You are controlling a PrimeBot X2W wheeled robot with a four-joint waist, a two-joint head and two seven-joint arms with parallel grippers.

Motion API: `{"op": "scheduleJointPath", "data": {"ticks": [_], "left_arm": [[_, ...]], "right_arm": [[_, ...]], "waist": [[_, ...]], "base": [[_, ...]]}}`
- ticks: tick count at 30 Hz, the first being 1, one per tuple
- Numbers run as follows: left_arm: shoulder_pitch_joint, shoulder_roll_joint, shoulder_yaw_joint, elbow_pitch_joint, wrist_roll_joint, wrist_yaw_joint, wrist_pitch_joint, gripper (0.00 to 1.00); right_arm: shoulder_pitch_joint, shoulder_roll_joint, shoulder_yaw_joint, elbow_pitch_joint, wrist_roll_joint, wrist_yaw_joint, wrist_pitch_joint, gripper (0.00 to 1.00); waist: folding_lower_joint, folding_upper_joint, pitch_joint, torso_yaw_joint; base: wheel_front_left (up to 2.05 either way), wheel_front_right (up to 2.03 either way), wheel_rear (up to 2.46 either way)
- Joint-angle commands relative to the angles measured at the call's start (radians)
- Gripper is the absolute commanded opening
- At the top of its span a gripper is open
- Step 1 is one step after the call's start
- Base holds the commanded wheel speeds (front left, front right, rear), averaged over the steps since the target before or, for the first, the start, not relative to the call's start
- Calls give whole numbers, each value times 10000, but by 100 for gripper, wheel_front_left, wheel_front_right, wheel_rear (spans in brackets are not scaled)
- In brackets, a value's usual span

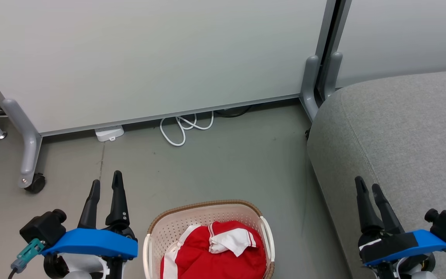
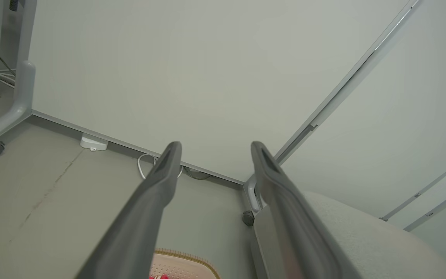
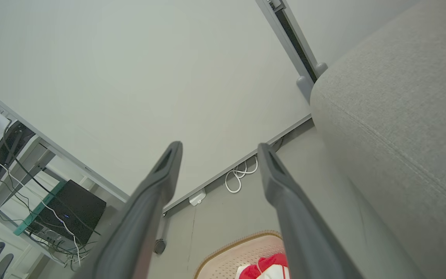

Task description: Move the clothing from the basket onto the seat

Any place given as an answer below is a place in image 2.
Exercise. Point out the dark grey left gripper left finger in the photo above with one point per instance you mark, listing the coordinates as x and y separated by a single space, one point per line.
138 217

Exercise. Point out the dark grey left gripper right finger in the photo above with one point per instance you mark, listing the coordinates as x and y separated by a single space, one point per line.
289 224

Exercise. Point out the red cloth garment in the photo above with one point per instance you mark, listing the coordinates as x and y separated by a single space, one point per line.
159 276

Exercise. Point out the grey fabric chair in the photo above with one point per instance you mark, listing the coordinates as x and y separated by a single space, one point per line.
378 248

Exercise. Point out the grey partition foot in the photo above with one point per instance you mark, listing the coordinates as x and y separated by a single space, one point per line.
252 192
12 112

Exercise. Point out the cream perforated laundry basket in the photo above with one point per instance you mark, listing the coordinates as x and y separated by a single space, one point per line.
184 265

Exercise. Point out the white floor adapter box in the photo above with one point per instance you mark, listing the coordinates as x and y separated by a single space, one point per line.
93 142

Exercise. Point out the wide white partition panel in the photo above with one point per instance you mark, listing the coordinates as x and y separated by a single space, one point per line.
192 77

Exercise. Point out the narrow white partition panel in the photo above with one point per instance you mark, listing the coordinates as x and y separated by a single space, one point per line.
401 124

